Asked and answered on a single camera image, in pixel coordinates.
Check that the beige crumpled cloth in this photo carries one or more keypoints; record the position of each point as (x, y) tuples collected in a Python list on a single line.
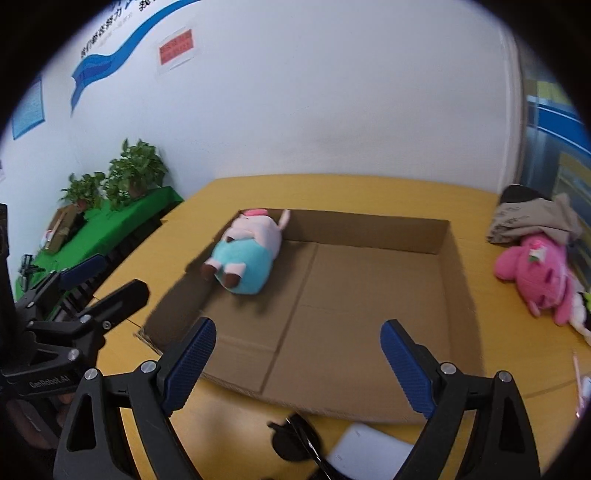
[(521, 221)]

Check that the white clear phone case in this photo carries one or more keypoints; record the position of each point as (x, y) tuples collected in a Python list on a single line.
[(364, 450)]

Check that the white and green plush toy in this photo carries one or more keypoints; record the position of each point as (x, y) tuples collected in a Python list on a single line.
[(581, 314)]

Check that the bright pink plush toy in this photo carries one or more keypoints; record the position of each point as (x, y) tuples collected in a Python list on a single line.
[(531, 272)]

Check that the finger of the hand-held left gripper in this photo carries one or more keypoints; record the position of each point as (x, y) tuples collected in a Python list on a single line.
[(129, 295), (83, 272)]

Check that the red wall sign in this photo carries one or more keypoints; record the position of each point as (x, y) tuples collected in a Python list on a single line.
[(175, 48)]

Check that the large potted green plant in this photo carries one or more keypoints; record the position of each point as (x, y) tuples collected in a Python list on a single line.
[(134, 166)]

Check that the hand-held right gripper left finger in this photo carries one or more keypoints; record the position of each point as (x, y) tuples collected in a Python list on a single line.
[(191, 364)]

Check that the black cap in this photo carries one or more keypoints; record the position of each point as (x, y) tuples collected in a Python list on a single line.
[(519, 191)]

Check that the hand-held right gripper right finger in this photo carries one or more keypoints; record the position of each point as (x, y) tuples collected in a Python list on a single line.
[(406, 364)]

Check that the small black tripod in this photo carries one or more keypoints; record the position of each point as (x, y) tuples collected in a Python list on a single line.
[(27, 270)]

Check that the small brown cardboard box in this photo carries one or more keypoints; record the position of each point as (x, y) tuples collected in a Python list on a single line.
[(62, 226)]

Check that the black sunglasses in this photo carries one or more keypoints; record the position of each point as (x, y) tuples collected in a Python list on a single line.
[(288, 443)]

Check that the blue wall poster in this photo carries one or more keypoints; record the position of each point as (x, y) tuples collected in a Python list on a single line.
[(28, 108)]

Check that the small potted green plant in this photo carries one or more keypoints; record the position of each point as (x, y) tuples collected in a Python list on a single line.
[(85, 189)]

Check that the shallow brown cardboard box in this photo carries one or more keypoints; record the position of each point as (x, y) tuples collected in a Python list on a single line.
[(351, 323)]

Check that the pink pen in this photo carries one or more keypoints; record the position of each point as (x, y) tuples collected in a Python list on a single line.
[(576, 365)]

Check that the glass door with blue stripe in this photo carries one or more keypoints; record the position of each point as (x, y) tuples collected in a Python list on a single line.
[(558, 120)]

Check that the blue wave wall decal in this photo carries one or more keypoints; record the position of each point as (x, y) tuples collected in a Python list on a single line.
[(92, 69)]

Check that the blue and pink plush toy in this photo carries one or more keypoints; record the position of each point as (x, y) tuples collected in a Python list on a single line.
[(244, 263)]

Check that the green cloth covered table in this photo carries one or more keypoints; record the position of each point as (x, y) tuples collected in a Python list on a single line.
[(115, 221)]

